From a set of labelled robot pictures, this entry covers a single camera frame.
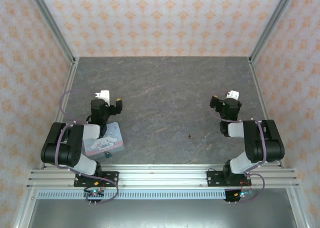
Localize blue cartoon tin box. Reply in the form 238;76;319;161
83;121;127;162

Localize grey metal panel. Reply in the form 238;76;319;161
27;199;298;228

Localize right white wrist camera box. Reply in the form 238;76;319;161
226;90;240;101

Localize aluminium table side rail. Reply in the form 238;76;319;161
248;58;286;169
37;59;80;170

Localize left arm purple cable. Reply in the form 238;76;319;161
54;88;120;204

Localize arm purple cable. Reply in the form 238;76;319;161
209;90;266;203
54;88;120;204

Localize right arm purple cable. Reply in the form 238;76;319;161
209;90;266;203

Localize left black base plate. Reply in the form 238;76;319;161
73;171;120;188

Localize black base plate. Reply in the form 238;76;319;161
206;170;251;188
73;171;120;188

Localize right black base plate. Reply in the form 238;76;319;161
206;170;251;188

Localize aluminium mounting rail beam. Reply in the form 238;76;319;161
26;163;301;189

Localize aluminium corner post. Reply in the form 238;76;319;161
26;0;77;64
248;0;298;64

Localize grey slotted cable duct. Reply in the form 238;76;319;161
36;190;253;200

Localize aluminium frame leg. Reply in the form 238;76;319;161
286;188;309;228
13;188;38;228

